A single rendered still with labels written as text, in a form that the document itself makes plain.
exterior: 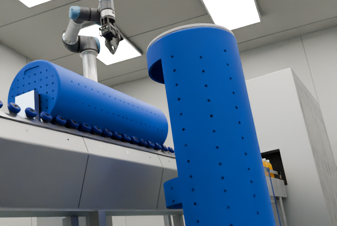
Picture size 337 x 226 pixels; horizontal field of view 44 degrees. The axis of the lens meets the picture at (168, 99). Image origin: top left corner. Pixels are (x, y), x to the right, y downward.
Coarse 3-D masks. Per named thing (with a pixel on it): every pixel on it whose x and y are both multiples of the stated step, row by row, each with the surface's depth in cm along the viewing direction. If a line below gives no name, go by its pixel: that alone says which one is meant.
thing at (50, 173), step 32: (0, 128) 130; (32, 128) 143; (0, 160) 128; (32, 160) 139; (64, 160) 152; (96, 160) 168; (128, 160) 188; (160, 160) 217; (0, 192) 129; (32, 192) 140; (64, 192) 153; (96, 192) 169; (128, 192) 189; (160, 192) 214
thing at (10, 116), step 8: (0, 112) 134; (8, 112) 140; (16, 120) 138; (24, 120) 142; (32, 120) 146; (48, 128) 151; (56, 128) 154; (64, 128) 160; (72, 128) 166; (88, 136) 170; (96, 136) 176; (104, 136) 184; (120, 144) 189; (128, 144) 197; (136, 144) 206; (152, 152) 214; (160, 152) 223; (168, 152) 235
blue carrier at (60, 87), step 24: (24, 72) 171; (48, 72) 164; (72, 72) 175; (48, 96) 161; (72, 96) 165; (96, 96) 179; (120, 96) 199; (96, 120) 180; (120, 120) 194; (144, 120) 212
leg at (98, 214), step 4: (92, 212) 168; (96, 212) 167; (100, 212) 168; (104, 212) 170; (92, 216) 168; (96, 216) 167; (100, 216) 167; (104, 216) 169; (92, 220) 167; (96, 220) 166; (100, 220) 166; (104, 220) 169; (92, 224) 167; (96, 224) 166; (100, 224) 166; (104, 224) 168
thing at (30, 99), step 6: (18, 96) 163; (24, 96) 162; (30, 96) 160; (36, 96) 160; (18, 102) 162; (24, 102) 161; (30, 102) 159; (36, 102) 159; (24, 108) 160; (36, 108) 158; (24, 114) 159
